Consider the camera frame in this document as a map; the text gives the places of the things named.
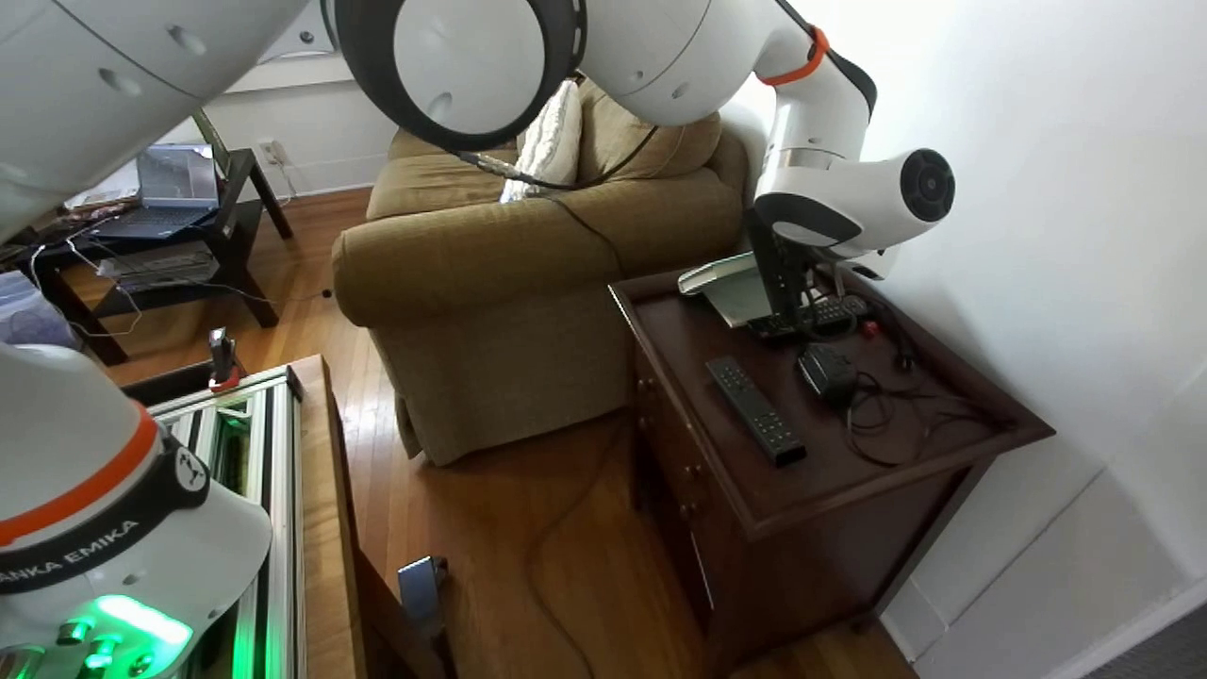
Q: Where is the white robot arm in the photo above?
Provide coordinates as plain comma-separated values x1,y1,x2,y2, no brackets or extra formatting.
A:
0,0,953,679

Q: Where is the wooden robot mounting table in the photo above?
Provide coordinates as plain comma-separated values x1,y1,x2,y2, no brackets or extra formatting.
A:
147,356,365,679

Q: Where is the green paperback book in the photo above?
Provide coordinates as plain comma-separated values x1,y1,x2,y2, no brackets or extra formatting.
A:
675,249,801,331

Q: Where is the white textured throw pillow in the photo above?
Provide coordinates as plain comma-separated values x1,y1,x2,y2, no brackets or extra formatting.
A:
500,81,582,204

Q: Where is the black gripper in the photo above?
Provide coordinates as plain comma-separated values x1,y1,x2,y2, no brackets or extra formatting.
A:
746,194,868,340

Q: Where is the small black box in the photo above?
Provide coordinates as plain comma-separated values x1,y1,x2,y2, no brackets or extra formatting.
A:
795,345,861,407

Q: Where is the dark wooden side table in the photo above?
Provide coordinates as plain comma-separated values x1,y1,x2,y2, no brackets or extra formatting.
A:
612,273,1052,676

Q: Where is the black cable on table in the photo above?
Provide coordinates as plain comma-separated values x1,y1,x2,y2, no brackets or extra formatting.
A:
842,352,1010,473

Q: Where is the black remote control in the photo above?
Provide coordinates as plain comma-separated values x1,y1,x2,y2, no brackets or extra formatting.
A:
705,360,809,469

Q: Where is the olive brown sofa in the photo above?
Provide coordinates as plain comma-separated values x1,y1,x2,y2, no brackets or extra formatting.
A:
333,81,752,469

